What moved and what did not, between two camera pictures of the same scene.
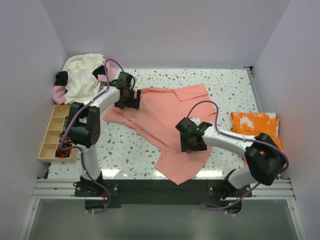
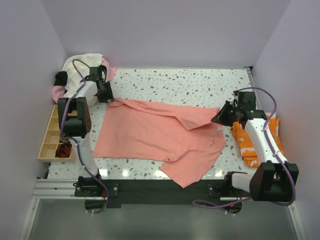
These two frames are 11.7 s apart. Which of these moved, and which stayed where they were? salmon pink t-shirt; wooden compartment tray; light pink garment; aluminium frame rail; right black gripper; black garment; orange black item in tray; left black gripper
Moved: right black gripper; salmon pink t-shirt; left black gripper
Stayed: aluminium frame rail; orange black item in tray; black garment; wooden compartment tray; light pink garment
